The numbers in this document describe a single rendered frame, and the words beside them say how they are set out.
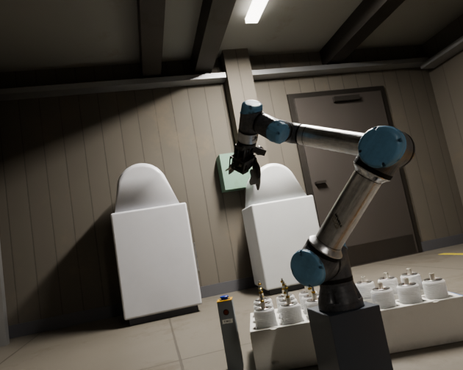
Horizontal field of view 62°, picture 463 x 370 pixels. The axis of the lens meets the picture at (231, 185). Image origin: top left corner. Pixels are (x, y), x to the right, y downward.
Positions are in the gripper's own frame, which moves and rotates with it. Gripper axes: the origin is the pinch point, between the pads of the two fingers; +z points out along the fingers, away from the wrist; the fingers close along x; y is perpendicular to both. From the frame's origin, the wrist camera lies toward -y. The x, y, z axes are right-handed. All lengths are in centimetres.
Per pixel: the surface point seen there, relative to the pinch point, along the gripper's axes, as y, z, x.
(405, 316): -24, 43, 75
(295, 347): 10, 59, 45
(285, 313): 4, 52, 34
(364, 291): -38, 58, 55
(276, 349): 16, 61, 39
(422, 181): -370, 172, 27
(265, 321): 11, 55, 29
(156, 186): -77, 121, -144
